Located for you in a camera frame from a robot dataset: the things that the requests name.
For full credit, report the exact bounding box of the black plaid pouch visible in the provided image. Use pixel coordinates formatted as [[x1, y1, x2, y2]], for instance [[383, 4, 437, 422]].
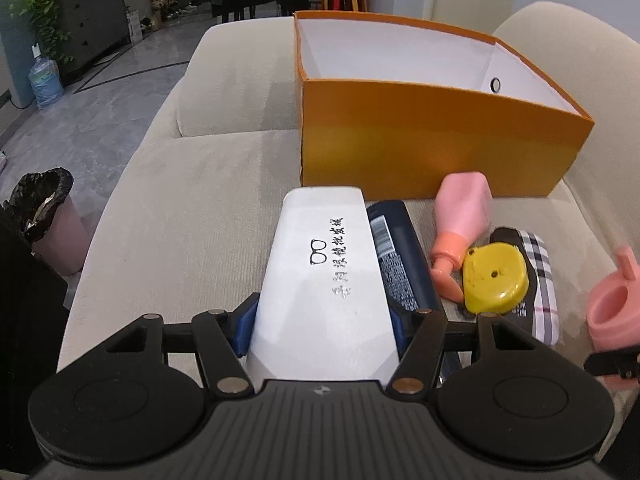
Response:
[[489, 226, 560, 347]]

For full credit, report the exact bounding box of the yellow tape measure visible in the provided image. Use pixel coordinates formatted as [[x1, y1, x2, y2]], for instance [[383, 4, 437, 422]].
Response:
[[462, 242, 529, 314]]

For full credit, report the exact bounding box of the orange cardboard box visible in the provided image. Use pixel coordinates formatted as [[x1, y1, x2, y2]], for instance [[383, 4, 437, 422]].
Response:
[[294, 11, 593, 200]]

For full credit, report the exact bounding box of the dark blue cylinder bottle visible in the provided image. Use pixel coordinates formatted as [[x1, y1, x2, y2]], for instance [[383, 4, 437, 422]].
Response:
[[367, 200, 446, 358]]

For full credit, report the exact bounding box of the pink pump bottle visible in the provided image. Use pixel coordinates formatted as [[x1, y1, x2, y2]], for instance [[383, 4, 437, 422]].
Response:
[[431, 171, 492, 304]]

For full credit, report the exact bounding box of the dark grey cabinet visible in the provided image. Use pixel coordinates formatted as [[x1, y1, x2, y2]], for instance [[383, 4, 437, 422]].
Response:
[[58, 0, 129, 78]]

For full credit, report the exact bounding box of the pink cup with spout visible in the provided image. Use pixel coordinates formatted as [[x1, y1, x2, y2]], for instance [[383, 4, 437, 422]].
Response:
[[586, 246, 639, 391]]

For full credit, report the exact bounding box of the green trailing plant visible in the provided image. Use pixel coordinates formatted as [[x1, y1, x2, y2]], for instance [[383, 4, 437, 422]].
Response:
[[9, 0, 75, 65]]

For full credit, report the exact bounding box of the white glasses case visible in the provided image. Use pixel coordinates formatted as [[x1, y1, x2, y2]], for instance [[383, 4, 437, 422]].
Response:
[[246, 186, 399, 386]]

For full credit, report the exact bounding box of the blue water jug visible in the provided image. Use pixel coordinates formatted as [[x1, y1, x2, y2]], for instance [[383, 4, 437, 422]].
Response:
[[28, 55, 64, 108]]

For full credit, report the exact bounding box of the black bag trash bin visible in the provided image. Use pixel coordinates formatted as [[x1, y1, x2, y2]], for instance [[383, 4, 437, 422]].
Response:
[[2, 167, 90, 276]]

